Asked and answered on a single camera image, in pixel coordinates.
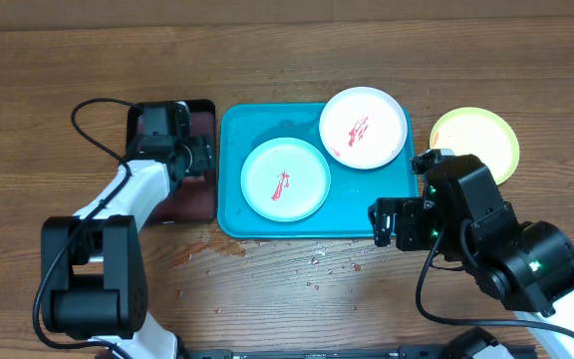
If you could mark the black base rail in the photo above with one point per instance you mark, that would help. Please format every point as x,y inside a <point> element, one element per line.
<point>403,352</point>

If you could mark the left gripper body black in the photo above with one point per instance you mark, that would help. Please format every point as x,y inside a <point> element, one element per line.
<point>198,152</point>

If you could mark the teal plastic tray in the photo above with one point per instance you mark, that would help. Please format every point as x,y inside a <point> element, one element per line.
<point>344,213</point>

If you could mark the light blue plate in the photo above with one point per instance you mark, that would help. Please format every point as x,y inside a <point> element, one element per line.
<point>285,179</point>

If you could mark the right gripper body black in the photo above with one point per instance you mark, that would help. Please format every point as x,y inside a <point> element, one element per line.
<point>417,229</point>

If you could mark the yellow-green plate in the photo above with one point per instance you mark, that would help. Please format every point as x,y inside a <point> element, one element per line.
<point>479,132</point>

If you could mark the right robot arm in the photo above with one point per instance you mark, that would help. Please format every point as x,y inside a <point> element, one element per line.
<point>527,266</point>

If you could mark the white plate with sauce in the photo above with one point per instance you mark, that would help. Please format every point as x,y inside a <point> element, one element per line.
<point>363,128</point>

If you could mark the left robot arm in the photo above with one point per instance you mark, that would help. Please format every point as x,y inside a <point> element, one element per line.
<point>93,291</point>

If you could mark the black rectangular sponge tray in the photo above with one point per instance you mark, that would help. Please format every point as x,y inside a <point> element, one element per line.
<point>202,199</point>

